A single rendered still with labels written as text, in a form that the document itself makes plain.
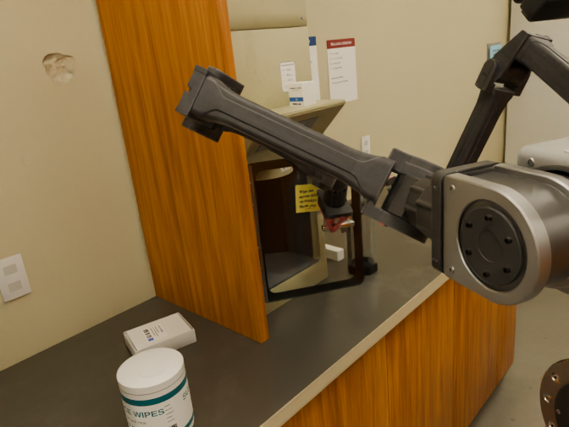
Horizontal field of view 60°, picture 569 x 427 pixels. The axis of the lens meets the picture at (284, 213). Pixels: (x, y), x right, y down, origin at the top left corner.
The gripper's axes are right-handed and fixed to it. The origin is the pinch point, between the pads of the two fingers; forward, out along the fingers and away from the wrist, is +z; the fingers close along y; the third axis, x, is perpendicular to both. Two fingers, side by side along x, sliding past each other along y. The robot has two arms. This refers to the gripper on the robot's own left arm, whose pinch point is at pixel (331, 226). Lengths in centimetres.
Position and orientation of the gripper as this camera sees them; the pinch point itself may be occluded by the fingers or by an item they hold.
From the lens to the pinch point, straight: 130.4
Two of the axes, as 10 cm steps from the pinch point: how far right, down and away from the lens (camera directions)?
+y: 2.4, 6.6, -7.1
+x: 9.7, -1.4, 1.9
